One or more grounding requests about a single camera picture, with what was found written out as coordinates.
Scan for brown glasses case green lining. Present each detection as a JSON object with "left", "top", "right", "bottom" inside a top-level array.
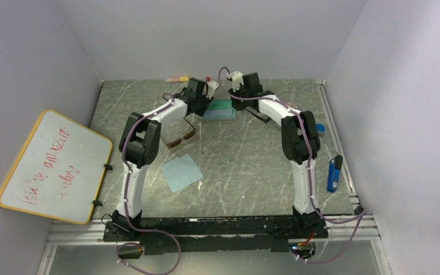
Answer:
[{"left": 202, "top": 99, "right": 237, "bottom": 120}]

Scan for blue cleaning cloth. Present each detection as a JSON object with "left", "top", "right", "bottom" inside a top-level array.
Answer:
[
  {"left": 202, "top": 108, "right": 236, "bottom": 120},
  {"left": 160, "top": 154, "right": 203, "bottom": 193}
]

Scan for black frame sunglasses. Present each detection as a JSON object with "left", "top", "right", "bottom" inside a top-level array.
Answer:
[{"left": 246, "top": 108, "right": 271, "bottom": 124}]

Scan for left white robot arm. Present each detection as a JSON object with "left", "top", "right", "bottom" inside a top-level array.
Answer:
[{"left": 112, "top": 78, "right": 219, "bottom": 241}]

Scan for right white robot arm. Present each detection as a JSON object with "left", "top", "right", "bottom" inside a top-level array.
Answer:
[{"left": 226, "top": 71, "right": 321, "bottom": 215}]

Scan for brown tinted sunglasses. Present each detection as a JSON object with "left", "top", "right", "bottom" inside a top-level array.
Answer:
[{"left": 160, "top": 118, "right": 197, "bottom": 149}]

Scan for pink yellow marker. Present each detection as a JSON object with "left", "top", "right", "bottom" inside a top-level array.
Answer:
[{"left": 166, "top": 76, "right": 189, "bottom": 83}]

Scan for blue whiteboard eraser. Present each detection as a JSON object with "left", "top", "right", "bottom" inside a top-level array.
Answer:
[{"left": 316, "top": 124, "right": 325, "bottom": 136}]

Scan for blue black marker pen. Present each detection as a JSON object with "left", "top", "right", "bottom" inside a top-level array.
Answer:
[{"left": 326, "top": 155, "right": 343, "bottom": 193}]

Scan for yellow framed whiteboard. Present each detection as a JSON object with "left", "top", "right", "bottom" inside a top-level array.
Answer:
[{"left": 0, "top": 109, "right": 113, "bottom": 225}]

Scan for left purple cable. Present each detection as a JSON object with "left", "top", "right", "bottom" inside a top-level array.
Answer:
[{"left": 116, "top": 93, "right": 183, "bottom": 275}]

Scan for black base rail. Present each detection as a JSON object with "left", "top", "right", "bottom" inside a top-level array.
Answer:
[{"left": 103, "top": 213, "right": 328, "bottom": 256}]

